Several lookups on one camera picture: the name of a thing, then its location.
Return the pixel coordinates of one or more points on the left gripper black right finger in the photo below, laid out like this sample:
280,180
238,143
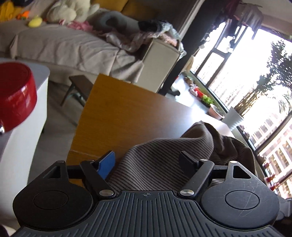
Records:
198,172

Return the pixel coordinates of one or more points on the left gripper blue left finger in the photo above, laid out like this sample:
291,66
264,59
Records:
95,174

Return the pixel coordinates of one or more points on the grey striped sweater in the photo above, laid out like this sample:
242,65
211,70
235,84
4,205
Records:
162,163

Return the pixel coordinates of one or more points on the pile of clothes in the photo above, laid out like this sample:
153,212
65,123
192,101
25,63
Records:
148,30

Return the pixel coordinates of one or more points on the pink basin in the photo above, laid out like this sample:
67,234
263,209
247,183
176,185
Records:
215,112

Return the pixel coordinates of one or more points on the white plant pot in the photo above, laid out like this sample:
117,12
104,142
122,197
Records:
232,119

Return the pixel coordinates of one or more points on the green plant tray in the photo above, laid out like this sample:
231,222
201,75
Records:
207,101

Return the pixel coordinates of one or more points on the white side cabinet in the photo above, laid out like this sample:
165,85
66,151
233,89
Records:
18,145

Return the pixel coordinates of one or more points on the dark wooden stool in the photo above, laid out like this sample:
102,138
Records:
80,89

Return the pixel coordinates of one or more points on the red round container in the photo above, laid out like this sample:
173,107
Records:
18,94

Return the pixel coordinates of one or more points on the beige covered sofa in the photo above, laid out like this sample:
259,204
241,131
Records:
74,48

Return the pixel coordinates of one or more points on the tall bamboo plant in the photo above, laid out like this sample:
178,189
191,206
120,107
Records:
275,84

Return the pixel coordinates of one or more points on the grey plush pillow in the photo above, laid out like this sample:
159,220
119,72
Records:
114,21

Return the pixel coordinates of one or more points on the small yellow lemon toy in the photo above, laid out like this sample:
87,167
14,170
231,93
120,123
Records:
35,22

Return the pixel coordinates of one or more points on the cream plush duck toy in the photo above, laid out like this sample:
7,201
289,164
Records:
71,10

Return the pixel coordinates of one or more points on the yellow sofa cushion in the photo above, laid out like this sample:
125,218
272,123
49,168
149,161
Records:
128,8

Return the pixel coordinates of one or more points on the orange plush toy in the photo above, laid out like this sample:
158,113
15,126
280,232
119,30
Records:
23,16

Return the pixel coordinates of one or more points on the yellow plush toy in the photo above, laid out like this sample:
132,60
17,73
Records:
9,11

